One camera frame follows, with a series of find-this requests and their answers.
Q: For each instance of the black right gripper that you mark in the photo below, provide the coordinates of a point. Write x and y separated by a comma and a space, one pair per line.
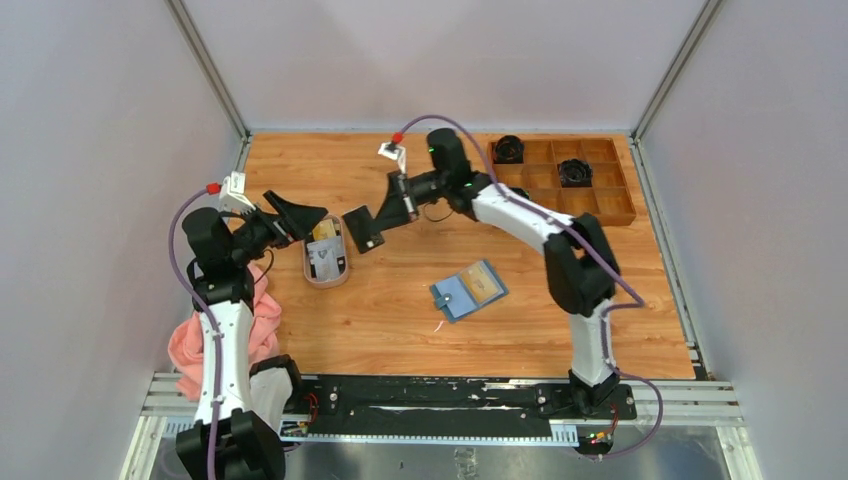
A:
397, 210

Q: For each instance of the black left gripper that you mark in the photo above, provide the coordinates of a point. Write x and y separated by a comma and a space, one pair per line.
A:
300, 220

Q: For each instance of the black VIP card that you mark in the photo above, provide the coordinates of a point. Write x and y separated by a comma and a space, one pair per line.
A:
363, 230

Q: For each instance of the silver card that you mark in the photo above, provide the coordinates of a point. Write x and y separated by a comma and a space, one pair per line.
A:
325, 256

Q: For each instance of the blue leather card holder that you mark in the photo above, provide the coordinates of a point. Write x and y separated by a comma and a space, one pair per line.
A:
453, 300

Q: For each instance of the gold card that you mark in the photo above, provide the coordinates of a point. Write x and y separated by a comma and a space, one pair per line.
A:
481, 283

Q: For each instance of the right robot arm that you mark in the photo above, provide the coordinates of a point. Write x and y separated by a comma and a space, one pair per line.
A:
579, 264

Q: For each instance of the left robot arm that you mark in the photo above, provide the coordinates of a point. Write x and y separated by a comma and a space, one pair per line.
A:
228, 438

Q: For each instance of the black rosette top left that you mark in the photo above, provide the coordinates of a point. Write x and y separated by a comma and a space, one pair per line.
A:
508, 149

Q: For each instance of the black rosette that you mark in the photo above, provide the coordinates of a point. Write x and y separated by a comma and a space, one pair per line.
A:
575, 173
508, 149

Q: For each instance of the pink cloth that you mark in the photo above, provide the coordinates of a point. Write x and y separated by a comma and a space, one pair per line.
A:
185, 347

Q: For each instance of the black rosette middle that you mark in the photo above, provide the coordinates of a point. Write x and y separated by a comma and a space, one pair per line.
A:
575, 173

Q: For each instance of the wooden compartment tray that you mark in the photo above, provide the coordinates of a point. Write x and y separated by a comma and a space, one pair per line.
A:
537, 179

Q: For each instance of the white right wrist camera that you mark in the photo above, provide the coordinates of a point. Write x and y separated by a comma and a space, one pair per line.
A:
396, 153

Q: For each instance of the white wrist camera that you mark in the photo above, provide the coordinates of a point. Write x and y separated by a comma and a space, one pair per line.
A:
396, 153
232, 197

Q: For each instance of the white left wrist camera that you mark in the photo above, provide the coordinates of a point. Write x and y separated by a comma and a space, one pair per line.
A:
232, 197

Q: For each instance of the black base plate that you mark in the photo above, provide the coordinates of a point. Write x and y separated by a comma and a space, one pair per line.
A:
441, 409

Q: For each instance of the aluminium frame rail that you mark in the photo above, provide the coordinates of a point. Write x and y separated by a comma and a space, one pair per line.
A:
686, 403

